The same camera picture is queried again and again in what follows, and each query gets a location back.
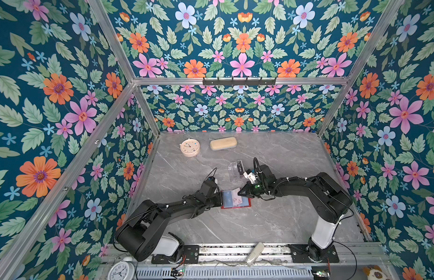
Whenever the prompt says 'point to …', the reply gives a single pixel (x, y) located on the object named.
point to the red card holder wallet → (230, 199)
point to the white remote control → (254, 254)
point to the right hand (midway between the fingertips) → (238, 192)
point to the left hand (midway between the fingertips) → (225, 195)
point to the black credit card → (240, 168)
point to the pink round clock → (189, 147)
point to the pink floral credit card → (237, 199)
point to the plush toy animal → (374, 272)
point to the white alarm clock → (122, 270)
